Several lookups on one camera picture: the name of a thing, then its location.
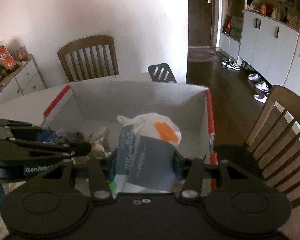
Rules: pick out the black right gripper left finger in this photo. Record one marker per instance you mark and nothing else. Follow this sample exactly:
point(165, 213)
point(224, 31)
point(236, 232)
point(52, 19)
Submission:
point(59, 200)

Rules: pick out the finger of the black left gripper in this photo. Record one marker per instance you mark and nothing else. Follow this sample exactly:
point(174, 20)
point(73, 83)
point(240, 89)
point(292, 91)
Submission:
point(23, 131)
point(15, 149)

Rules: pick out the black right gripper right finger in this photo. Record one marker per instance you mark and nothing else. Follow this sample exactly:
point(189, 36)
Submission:
point(231, 197)

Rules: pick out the small dark clear bag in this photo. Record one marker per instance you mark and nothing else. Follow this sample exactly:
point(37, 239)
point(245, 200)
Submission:
point(61, 137)

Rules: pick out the silver foil bag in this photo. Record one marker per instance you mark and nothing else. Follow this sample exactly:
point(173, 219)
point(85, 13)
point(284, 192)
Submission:
point(100, 148)

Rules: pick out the paper tissue pack bag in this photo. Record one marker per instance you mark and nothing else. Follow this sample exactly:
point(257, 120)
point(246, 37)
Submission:
point(144, 160)

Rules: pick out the white sideboard cabinet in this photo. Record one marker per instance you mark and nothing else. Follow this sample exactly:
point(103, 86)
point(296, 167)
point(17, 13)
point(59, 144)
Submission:
point(25, 80)

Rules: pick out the wooden chair right side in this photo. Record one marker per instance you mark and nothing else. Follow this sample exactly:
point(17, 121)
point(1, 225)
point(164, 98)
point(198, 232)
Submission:
point(272, 148)

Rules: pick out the wooden chair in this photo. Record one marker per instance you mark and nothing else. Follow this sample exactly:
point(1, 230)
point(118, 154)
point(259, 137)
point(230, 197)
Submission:
point(88, 58)
point(272, 148)

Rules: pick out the orange snack bag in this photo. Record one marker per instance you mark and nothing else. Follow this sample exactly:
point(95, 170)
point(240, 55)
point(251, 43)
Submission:
point(6, 60)

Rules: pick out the red cardboard shoe box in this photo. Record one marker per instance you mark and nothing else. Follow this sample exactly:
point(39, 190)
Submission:
point(87, 106)

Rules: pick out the wooden chair far side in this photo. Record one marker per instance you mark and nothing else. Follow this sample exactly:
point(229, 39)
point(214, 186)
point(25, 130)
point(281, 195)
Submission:
point(88, 58)

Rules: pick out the black slotted stool back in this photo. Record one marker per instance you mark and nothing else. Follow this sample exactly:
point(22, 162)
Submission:
point(161, 73)

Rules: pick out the dark entrance door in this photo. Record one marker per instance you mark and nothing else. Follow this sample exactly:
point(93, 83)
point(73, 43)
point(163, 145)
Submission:
point(201, 16)

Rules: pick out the white wall cabinet unit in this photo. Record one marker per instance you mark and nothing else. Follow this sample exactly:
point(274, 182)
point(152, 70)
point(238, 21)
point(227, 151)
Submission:
point(265, 35)

